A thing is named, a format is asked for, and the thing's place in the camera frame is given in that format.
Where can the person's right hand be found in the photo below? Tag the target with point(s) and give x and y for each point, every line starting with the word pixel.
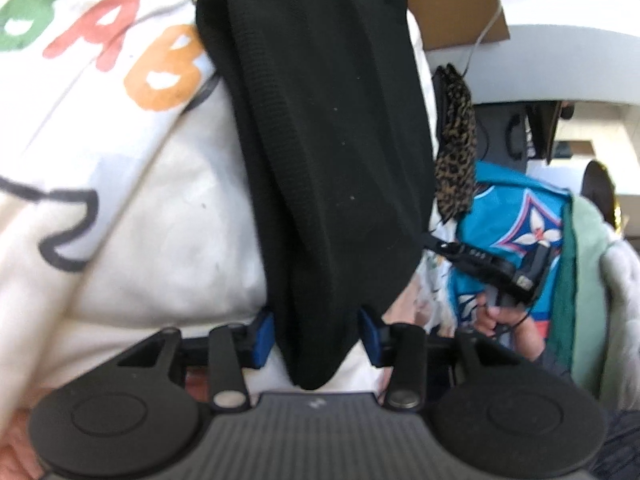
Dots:
pixel 510 322

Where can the teal printed blanket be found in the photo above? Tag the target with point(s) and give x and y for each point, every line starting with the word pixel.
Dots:
pixel 505 210

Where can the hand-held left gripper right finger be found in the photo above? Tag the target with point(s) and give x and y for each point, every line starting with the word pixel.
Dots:
pixel 370 336

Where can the green fleece cloth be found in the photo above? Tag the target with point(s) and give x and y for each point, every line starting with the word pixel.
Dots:
pixel 585 285

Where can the cream printed blanket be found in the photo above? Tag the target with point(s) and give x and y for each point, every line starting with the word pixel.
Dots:
pixel 125 210

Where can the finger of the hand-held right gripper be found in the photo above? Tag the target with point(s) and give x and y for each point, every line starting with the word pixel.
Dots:
pixel 442 247

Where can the leopard print cloth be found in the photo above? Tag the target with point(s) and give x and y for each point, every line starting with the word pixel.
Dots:
pixel 455 160

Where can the brown cardboard sheet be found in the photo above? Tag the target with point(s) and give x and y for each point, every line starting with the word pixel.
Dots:
pixel 450 5

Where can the person's right forearm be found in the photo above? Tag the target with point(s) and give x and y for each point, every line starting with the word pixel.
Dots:
pixel 552 362

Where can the black shorts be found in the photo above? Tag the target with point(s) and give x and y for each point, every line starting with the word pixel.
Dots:
pixel 325 160

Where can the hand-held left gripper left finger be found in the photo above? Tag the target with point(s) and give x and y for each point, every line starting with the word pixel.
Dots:
pixel 262 336

